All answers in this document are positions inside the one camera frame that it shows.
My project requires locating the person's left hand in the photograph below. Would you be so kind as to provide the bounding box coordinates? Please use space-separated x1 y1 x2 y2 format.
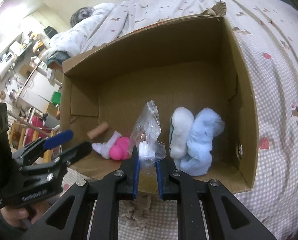
0 200 52 231

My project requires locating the tan cloth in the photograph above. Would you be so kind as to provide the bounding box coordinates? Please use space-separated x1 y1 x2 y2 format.
87 121 109 140

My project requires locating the black hanging garment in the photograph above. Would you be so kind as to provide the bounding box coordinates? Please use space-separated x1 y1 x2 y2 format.
43 26 58 38

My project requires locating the fluffy light blue scrunchie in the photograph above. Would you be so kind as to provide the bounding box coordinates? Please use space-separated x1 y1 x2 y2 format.
178 107 226 177

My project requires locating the white sock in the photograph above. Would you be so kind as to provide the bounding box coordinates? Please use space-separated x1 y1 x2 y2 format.
91 131 122 159

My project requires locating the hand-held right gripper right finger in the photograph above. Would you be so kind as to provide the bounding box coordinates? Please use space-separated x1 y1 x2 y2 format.
155 160 278 240

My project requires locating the brown cardboard box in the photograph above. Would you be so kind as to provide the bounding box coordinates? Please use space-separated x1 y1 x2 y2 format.
59 0 259 195

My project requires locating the white kitchen cabinet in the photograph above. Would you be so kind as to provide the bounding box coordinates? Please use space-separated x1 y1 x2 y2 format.
20 71 62 112

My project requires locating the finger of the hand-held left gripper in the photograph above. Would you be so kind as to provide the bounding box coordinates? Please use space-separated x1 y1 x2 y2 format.
19 141 93 173
12 129 75 166

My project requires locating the white quilt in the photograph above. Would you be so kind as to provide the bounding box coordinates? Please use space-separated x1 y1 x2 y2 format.
43 2 117 64

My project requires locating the grey striped pillow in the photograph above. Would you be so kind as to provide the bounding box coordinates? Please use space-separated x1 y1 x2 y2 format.
70 6 96 27

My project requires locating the white microwave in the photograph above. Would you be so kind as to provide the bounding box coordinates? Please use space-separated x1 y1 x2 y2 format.
0 51 15 81

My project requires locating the beige stocking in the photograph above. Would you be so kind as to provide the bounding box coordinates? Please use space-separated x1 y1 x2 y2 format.
120 194 153 230

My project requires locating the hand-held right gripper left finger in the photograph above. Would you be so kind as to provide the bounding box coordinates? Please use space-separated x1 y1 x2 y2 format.
31 146 141 240

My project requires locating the pink suitcase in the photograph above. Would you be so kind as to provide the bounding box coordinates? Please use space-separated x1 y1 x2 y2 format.
26 116 46 142

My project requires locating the pink rubber toy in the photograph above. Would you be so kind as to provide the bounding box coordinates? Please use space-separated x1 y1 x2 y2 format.
109 137 131 160

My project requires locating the teal folded cloth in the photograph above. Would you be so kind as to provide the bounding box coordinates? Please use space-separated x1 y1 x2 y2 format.
44 51 70 68

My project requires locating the clear plastic bag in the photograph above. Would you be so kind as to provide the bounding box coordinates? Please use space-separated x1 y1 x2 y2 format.
129 100 166 168

